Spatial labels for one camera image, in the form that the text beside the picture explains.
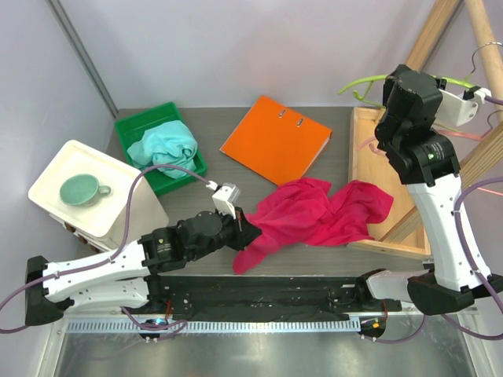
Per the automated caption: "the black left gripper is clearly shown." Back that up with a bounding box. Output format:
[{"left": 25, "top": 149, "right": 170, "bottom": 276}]
[{"left": 189, "top": 204, "right": 263, "bottom": 262}]

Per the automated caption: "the magenta t shirt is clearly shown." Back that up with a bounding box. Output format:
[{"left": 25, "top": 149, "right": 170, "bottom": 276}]
[{"left": 233, "top": 178, "right": 394, "bottom": 274}]

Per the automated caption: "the teal t shirt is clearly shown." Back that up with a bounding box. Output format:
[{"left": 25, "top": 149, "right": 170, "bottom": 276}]
[{"left": 127, "top": 120, "right": 198, "bottom": 171}]

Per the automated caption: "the green plastic hanger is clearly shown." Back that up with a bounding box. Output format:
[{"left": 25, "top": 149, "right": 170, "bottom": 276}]
[{"left": 337, "top": 41, "right": 502, "bottom": 107}]

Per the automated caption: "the pink plastic hanger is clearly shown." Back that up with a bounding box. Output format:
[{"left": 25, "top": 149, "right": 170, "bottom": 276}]
[{"left": 355, "top": 109, "right": 503, "bottom": 196}]

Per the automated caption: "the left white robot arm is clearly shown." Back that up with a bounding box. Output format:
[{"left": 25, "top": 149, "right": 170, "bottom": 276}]
[{"left": 24, "top": 207, "right": 262, "bottom": 327}]

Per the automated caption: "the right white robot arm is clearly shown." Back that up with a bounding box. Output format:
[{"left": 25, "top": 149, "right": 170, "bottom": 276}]
[{"left": 354, "top": 64, "right": 502, "bottom": 316}]

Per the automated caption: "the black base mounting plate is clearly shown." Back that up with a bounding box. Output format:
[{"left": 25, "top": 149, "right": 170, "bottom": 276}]
[{"left": 74, "top": 274, "right": 417, "bottom": 323}]

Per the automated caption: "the green plastic tray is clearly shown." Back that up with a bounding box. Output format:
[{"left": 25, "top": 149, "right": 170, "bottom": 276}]
[{"left": 115, "top": 102, "right": 207, "bottom": 177}]

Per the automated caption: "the white drawer box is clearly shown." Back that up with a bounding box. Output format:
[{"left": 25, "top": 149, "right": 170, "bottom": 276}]
[{"left": 28, "top": 140, "right": 169, "bottom": 251}]

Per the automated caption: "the teal ceramic cup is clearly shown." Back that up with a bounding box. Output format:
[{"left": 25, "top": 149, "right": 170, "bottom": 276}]
[{"left": 59, "top": 174, "right": 112, "bottom": 207}]

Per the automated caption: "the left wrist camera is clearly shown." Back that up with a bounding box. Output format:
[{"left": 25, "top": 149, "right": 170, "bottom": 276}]
[{"left": 211, "top": 183, "right": 240, "bottom": 219}]

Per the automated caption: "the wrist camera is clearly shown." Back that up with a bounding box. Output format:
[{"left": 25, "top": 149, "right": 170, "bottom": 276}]
[
  {"left": 211, "top": 183, "right": 240, "bottom": 219},
  {"left": 435, "top": 78, "right": 492, "bottom": 126}
]

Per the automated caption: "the orange ring binder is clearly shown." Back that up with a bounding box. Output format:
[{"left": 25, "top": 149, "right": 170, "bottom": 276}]
[{"left": 220, "top": 96, "right": 332, "bottom": 185}]

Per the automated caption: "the white slotted cable duct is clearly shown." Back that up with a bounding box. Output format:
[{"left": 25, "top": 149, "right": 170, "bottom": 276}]
[{"left": 66, "top": 317, "right": 361, "bottom": 334}]

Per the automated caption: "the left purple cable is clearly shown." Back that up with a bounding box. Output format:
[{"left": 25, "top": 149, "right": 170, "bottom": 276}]
[{"left": 0, "top": 164, "right": 217, "bottom": 346}]

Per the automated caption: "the wooden clothes rack frame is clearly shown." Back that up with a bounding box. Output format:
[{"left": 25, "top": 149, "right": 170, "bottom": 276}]
[{"left": 349, "top": 1, "right": 502, "bottom": 259}]

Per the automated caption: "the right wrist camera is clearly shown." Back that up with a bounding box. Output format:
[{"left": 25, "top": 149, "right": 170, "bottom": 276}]
[{"left": 435, "top": 78, "right": 492, "bottom": 126}]

